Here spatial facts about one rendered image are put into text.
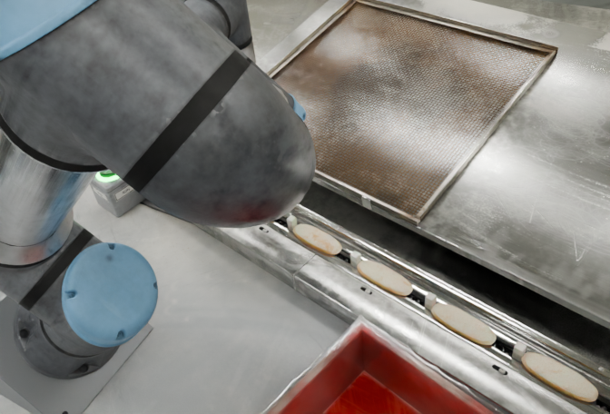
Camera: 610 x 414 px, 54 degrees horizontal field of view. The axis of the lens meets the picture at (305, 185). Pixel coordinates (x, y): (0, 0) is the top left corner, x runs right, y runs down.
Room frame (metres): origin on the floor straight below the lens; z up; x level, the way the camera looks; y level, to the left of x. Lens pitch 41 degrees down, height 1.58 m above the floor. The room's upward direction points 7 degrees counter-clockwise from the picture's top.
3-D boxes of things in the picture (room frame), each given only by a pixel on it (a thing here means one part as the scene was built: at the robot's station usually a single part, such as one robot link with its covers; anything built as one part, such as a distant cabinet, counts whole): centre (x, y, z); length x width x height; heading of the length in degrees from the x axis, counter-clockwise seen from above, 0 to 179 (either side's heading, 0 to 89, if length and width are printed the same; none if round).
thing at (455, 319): (0.50, -0.20, 0.86); 0.10 x 0.04 x 0.01; 44
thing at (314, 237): (0.71, -0.01, 0.86); 0.10 x 0.04 x 0.01; 44
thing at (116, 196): (0.90, 0.36, 0.84); 0.08 x 0.08 x 0.11; 44
